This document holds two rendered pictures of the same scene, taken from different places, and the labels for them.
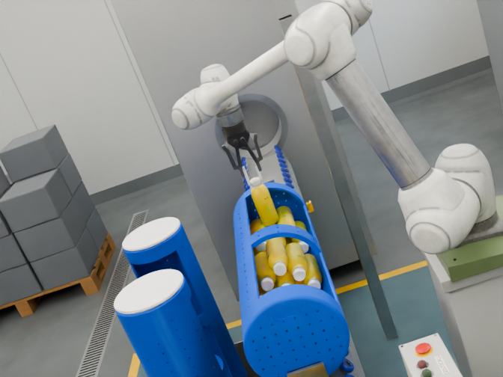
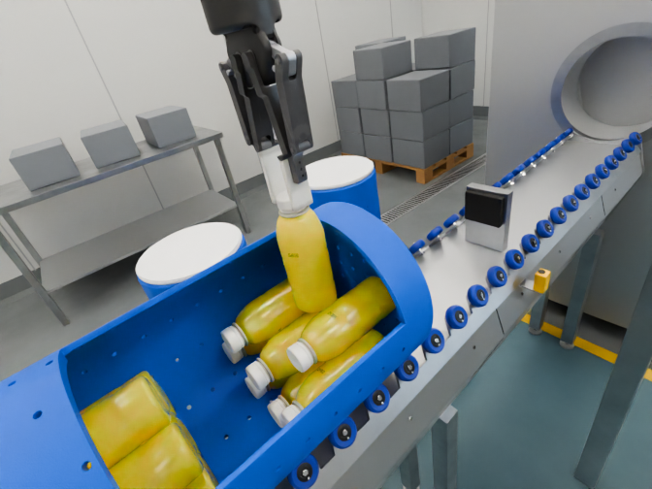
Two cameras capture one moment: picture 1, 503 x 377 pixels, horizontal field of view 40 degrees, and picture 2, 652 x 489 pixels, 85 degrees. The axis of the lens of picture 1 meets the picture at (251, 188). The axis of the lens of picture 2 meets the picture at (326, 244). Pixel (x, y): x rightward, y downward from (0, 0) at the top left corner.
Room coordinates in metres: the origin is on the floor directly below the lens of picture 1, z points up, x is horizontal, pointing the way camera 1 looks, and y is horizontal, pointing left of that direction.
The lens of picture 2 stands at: (2.08, -0.38, 1.47)
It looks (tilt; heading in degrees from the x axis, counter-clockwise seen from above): 31 degrees down; 51
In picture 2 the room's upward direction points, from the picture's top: 12 degrees counter-clockwise
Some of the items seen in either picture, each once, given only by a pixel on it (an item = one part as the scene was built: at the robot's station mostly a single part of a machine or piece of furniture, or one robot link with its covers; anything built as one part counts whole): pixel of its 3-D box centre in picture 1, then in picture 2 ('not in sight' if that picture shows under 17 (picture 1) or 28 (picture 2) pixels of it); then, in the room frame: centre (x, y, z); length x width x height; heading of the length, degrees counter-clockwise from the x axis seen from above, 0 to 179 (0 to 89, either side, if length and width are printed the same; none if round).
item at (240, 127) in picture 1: (236, 135); (249, 37); (2.33, -0.02, 1.47); 0.08 x 0.07 x 0.09; 86
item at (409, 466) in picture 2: not in sight; (406, 440); (2.56, 0.03, 0.31); 0.06 x 0.06 x 0.63; 86
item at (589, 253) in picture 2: not in sight; (579, 294); (3.53, -0.18, 0.31); 0.06 x 0.06 x 0.63; 86
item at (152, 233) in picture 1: (150, 233); (333, 171); (2.89, 0.49, 1.03); 0.28 x 0.28 x 0.01
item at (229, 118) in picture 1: (230, 115); not in sight; (2.33, -0.02, 1.55); 0.09 x 0.09 x 0.06
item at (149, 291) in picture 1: (148, 290); (190, 249); (2.33, 0.50, 1.03); 0.28 x 0.28 x 0.01
